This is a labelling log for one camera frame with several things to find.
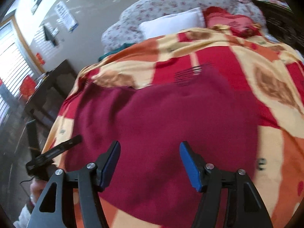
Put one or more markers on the floral quilt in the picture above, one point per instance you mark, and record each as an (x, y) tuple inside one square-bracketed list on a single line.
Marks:
[(166, 2)]

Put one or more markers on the red cushion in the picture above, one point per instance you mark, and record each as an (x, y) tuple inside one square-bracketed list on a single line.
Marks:
[(228, 21)]

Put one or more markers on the window blinds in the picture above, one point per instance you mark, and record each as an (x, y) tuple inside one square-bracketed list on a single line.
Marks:
[(11, 64)]

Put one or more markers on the teal cloth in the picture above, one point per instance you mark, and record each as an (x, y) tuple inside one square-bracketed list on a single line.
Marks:
[(106, 55)]

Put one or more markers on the carved dark wooden cabinet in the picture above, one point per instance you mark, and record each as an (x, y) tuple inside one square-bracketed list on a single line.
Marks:
[(280, 21)]

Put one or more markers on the red paper wall decoration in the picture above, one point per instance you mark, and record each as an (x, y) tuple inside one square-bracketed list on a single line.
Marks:
[(40, 59)]

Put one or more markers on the orange red printed blanket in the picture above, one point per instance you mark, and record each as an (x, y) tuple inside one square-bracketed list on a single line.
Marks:
[(273, 147)]

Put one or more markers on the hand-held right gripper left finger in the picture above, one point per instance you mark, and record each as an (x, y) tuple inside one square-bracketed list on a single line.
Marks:
[(110, 163)]

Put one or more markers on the dark wooden table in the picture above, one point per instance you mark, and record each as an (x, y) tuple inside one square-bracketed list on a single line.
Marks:
[(59, 76)]

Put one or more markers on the dark red shirt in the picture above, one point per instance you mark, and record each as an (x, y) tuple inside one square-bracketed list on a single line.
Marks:
[(154, 123)]

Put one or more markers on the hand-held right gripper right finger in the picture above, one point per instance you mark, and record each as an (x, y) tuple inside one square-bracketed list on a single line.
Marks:
[(190, 168)]

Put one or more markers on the person's left hand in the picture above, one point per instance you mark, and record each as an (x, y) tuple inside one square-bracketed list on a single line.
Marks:
[(35, 192)]

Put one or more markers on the hanging dark cloth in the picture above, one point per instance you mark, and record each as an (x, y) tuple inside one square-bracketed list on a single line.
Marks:
[(51, 36)]

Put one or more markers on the white pillow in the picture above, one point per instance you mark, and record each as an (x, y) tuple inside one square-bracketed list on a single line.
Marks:
[(171, 23)]

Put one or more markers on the wall chart poster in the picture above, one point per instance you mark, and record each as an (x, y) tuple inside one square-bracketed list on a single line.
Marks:
[(66, 16)]

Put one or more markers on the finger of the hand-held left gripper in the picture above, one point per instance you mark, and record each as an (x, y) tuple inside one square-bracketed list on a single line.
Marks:
[(57, 150)]

